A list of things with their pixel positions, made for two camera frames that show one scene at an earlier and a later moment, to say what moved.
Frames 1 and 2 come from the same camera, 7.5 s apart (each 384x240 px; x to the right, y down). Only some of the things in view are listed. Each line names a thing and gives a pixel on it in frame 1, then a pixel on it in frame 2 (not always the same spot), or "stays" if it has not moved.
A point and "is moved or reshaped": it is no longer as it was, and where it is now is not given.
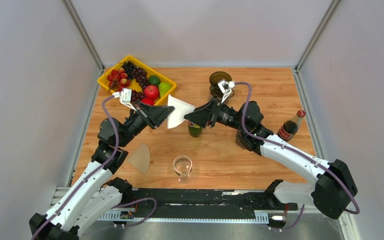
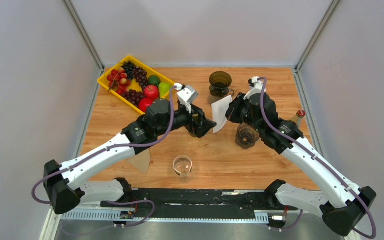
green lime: [154, 80] stays
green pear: [163, 87] stays
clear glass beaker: [182, 165] stays
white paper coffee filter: [181, 108] is moved or reshaped
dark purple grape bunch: [136, 96] stays
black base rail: [211, 203] stays
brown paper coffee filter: [140, 158] stays
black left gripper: [153, 115] → [204, 124]
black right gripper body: [227, 117] → [240, 112]
